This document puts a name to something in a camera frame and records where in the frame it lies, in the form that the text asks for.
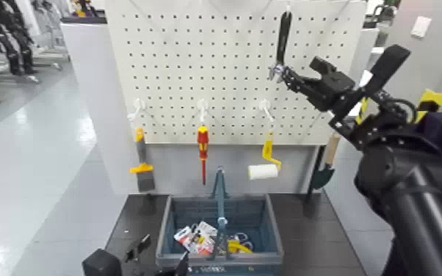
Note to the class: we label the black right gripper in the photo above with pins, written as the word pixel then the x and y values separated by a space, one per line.
pixel 336 92

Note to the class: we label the red yellow screwdriver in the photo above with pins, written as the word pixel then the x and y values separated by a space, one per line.
pixel 203 142

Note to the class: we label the black adjustable wrench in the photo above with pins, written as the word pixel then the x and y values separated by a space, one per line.
pixel 283 34

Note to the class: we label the yellow black hazard strip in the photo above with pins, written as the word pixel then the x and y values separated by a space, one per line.
pixel 363 111
pixel 433 96

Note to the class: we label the teal plastic crate grey rim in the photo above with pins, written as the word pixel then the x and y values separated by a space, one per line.
pixel 190 214

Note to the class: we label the white wall switch plate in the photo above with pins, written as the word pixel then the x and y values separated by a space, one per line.
pixel 421 26

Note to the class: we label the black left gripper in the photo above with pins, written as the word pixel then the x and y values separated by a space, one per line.
pixel 101 264

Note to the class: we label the white perforated pegboard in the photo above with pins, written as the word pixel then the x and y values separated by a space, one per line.
pixel 205 57

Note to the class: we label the black humanoid robot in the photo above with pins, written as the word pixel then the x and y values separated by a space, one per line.
pixel 11 42

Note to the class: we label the dark equipment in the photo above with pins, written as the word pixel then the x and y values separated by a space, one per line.
pixel 383 11

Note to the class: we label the yellow curved tool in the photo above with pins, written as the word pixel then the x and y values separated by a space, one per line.
pixel 238 246

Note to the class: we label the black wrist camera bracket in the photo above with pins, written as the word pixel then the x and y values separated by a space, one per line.
pixel 388 65

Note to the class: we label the red white small package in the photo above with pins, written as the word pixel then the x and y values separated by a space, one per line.
pixel 184 235

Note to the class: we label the white pegboard hook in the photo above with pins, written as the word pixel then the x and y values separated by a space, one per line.
pixel 264 105
pixel 139 104
pixel 202 105
pixel 288 7

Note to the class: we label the orange white small package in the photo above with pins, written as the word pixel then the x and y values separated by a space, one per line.
pixel 204 246

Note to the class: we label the white paper tag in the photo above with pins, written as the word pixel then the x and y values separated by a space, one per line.
pixel 355 111
pixel 364 79

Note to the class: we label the yellow black machine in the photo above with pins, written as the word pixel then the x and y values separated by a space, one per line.
pixel 84 7

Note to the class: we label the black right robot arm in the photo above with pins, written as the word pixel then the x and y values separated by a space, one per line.
pixel 398 173

